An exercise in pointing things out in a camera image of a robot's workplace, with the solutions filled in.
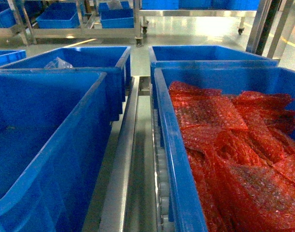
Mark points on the blue bin with clear bag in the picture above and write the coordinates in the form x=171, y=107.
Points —
x=114, y=60

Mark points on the steel shelf rack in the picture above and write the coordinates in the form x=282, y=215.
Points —
x=132, y=190

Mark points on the blue bin rear right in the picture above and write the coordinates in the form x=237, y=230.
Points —
x=204, y=56

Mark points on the empty blue bin front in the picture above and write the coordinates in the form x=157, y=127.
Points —
x=54, y=128

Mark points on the blue bin with red wrap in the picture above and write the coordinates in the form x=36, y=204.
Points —
x=185, y=209

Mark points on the clear plastic bag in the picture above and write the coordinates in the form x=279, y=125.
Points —
x=58, y=63

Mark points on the red bubble wrap pile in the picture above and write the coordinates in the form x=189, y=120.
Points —
x=241, y=155

